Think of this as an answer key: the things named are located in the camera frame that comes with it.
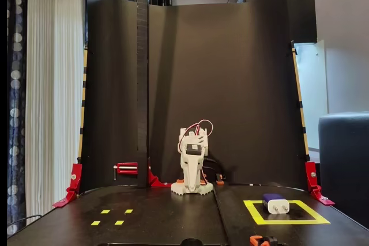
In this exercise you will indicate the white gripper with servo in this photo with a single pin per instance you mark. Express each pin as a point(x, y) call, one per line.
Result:
point(191, 163)

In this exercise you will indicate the blue and white wall charger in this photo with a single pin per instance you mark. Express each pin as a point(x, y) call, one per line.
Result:
point(275, 207)

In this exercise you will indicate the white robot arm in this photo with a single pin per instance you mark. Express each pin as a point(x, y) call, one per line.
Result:
point(184, 132)

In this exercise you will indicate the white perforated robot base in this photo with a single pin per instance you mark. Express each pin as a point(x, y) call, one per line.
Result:
point(177, 187)

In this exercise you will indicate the orange black spring clamp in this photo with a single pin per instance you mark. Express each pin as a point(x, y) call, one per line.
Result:
point(205, 182)
point(179, 181)
point(220, 182)
point(255, 239)

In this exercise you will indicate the red metal screw clamp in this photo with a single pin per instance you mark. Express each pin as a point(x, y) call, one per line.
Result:
point(127, 171)

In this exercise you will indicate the small yellow tape marker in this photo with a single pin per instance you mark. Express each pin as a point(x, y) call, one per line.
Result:
point(128, 211)
point(105, 211)
point(119, 222)
point(95, 223)

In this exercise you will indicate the black backdrop board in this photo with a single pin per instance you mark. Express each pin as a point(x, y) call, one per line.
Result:
point(216, 84)

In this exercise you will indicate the black ribbed mast pole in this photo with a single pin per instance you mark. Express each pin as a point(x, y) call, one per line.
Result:
point(142, 84)

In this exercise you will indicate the yellow tape square outline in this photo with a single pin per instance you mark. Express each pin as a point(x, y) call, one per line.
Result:
point(288, 222)

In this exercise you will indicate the yellow black striped rod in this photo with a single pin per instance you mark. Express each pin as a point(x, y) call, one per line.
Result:
point(84, 84)
point(300, 99)

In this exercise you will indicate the dark blue armchair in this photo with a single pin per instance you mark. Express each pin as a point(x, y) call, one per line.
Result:
point(346, 156)

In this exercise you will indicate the white pleated curtain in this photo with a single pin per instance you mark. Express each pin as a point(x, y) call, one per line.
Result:
point(52, 84)

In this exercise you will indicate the navy curtain with silver dots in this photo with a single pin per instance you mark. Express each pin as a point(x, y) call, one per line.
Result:
point(15, 56)

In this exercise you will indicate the red plastic bracket clamp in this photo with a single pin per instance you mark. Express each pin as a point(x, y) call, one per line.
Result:
point(310, 168)
point(75, 171)
point(155, 183)

